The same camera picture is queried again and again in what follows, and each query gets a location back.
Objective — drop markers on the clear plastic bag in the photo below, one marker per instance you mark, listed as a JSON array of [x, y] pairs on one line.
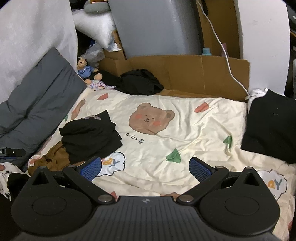
[[94, 52]]

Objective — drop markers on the cream bear print bedsheet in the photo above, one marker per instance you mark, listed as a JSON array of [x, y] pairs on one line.
[[185, 129]]

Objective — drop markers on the tall cardboard box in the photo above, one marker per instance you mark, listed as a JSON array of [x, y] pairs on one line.
[[215, 30]]

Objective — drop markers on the white curtain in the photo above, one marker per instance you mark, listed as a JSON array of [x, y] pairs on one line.
[[34, 30]]

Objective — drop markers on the light blue bottle cap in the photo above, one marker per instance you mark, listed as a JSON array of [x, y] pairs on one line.
[[207, 52]]

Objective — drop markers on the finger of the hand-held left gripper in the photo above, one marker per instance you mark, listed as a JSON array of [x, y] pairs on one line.
[[16, 152]]

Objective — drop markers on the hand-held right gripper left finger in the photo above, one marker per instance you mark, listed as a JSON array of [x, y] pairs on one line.
[[91, 170]]

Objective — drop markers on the doll in floral dress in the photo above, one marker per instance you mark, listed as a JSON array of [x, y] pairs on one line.
[[100, 85]]

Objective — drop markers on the plastic-wrapped grey mattress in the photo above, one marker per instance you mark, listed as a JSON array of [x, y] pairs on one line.
[[157, 27]]

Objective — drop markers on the plastic-wrapped white pillow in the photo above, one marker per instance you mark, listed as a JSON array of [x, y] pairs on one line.
[[94, 25]]

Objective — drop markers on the black bear-print pants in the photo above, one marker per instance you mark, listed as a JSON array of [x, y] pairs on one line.
[[90, 136]]

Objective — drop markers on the flat cardboard sheet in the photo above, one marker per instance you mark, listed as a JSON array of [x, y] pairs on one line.
[[185, 71]]

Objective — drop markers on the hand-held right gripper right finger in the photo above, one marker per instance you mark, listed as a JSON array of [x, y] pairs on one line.
[[200, 170]]

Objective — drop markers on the black spotted white cloth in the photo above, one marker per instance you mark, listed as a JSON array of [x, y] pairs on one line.
[[4, 179]]

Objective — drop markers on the grey plush cushion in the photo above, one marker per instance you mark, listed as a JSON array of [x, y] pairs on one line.
[[97, 7]]

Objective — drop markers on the teddy bear in blue shirt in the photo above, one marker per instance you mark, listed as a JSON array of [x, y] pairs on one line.
[[83, 69]]

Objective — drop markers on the brown shirt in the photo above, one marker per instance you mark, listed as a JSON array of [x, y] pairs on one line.
[[55, 157]]

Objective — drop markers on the crumpled black garment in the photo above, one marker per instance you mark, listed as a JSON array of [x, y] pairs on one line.
[[138, 81]]

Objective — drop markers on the folded black garment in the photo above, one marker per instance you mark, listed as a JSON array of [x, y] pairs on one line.
[[268, 125]]

